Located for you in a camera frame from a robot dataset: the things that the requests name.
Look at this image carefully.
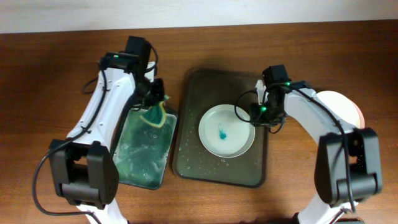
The green yellow sponge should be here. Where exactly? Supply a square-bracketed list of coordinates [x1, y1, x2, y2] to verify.
[139, 95, 169, 128]

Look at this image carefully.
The white plate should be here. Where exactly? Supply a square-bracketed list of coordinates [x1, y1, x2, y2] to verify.
[353, 103, 365, 129]
[198, 104, 256, 158]
[317, 90, 359, 128]

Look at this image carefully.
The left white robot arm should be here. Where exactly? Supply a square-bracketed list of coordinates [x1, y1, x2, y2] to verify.
[47, 52, 167, 223]

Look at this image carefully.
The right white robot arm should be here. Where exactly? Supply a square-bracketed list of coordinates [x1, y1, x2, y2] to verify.
[250, 80, 382, 223]

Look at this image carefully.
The large dark brown tray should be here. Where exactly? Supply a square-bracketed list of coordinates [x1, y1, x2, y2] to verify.
[172, 68, 268, 188]

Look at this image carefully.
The small green wash tray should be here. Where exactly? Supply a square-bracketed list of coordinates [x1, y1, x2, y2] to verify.
[111, 109, 178, 190]

